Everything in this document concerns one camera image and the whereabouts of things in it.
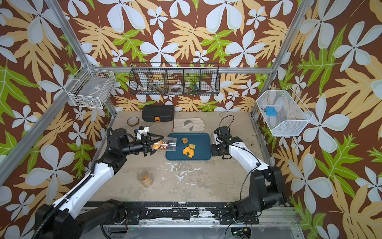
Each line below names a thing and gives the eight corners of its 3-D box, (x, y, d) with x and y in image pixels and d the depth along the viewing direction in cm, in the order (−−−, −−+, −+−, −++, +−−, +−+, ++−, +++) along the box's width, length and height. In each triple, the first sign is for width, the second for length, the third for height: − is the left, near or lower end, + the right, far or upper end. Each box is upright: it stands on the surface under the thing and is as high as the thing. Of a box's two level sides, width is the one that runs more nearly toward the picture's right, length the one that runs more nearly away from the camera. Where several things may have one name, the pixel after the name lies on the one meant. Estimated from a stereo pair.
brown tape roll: (126, 126, 116) (125, 124, 114) (129, 118, 121) (128, 116, 119) (137, 126, 116) (137, 124, 114) (140, 118, 121) (139, 116, 119)
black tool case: (141, 123, 117) (139, 117, 111) (145, 110, 126) (143, 104, 121) (173, 123, 117) (172, 117, 112) (174, 110, 126) (173, 104, 121)
